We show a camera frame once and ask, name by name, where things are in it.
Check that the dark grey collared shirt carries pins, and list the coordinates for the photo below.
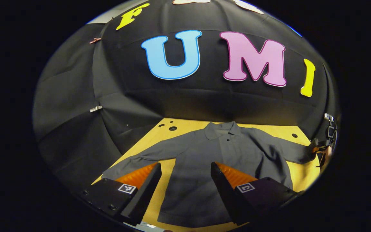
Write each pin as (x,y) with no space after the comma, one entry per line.
(204,151)

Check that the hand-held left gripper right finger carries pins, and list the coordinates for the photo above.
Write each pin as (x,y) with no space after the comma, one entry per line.
(224,196)

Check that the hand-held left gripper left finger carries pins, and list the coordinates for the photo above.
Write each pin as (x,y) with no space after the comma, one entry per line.
(147,190)

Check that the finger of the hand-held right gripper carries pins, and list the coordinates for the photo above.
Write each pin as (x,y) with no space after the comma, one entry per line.
(316,149)

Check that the black backdrop cloth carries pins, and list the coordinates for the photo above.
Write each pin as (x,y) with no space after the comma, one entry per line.
(204,103)

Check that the silver cloth clip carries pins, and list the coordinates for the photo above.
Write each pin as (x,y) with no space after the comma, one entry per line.
(96,108)

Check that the copper cloth clip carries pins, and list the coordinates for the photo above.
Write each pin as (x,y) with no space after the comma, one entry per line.
(95,40)

